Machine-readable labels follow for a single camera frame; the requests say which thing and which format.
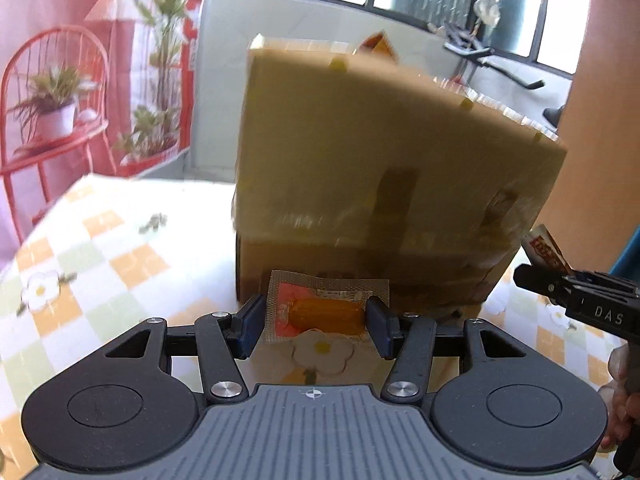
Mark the pale round object on stem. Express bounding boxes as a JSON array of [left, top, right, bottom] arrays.
[[472, 0, 502, 32]]

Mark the checked floral tablecloth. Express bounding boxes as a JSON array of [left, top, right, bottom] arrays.
[[0, 172, 631, 471]]

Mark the brown wooden panel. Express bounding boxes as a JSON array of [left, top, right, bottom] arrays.
[[550, 0, 640, 263]]

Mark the clear sachet with orange candy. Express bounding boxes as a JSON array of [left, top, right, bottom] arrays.
[[264, 270, 392, 346]]

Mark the printed pink backdrop cloth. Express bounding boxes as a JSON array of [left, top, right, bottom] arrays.
[[0, 0, 209, 256]]

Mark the orange triangular snack packet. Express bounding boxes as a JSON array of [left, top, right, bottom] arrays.
[[359, 31, 402, 65]]

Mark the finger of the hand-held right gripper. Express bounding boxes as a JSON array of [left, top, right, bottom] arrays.
[[514, 262, 576, 306]]

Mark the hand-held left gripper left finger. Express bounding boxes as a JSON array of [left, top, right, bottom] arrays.
[[102, 294, 266, 403]]

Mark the brown cardboard box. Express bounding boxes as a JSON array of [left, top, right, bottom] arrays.
[[231, 34, 569, 322]]

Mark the red white snack packet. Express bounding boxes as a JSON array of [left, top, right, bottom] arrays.
[[520, 224, 572, 277]]

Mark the black exercise bike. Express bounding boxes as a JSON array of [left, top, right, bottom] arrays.
[[429, 21, 567, 132]]

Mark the person's right hand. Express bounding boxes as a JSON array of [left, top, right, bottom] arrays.
[[607, 344, 632, 454]]

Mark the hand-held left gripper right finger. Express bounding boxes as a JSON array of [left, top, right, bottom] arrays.
[[365, 296, 526, 404]]

